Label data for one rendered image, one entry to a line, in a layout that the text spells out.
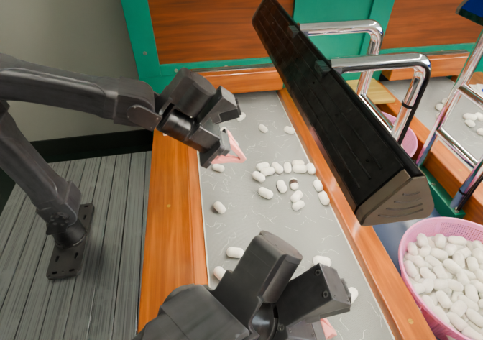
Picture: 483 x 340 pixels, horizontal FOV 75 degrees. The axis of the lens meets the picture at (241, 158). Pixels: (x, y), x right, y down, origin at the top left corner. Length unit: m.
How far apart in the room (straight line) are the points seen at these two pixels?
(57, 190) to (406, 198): 0.61
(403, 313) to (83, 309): 0.60
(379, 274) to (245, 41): 0.75
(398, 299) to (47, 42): 1.81
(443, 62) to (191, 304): 1.17
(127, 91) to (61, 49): 1.38
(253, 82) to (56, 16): 1.13
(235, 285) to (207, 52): 0.81
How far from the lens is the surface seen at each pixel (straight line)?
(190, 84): 0.56
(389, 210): 0.35
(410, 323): 0.65
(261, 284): 0.35
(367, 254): 0.69
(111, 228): 0.85
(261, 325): 0.40
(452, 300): 0.75
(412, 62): 0.54
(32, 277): 0.85
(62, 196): 0.73
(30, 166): 0.68
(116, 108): 0.56
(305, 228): 0.72
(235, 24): 1.03
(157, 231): 0.69
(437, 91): 1.35
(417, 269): 0.76
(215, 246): 0.68
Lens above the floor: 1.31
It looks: 42 degrees down
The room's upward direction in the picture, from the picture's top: straight up
